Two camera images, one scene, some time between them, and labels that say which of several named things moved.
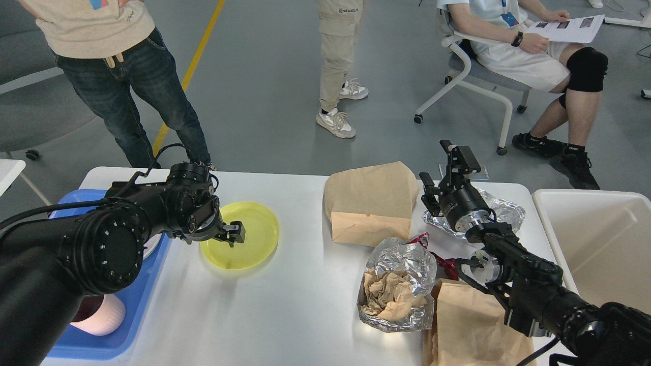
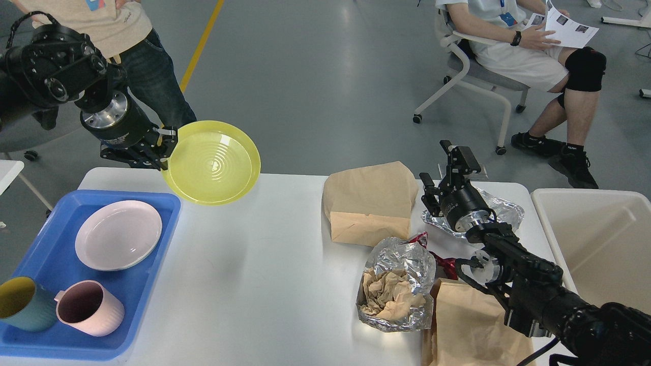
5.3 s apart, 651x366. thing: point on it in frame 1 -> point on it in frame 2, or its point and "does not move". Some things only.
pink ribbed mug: [100, 314] does not move
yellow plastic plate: [262, 234] -> [212, 163]
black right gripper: [464, 208] does not move
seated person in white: [506, 50] does not move
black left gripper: [207, 224] -> [126, 124]
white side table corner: [9, 170] does not move
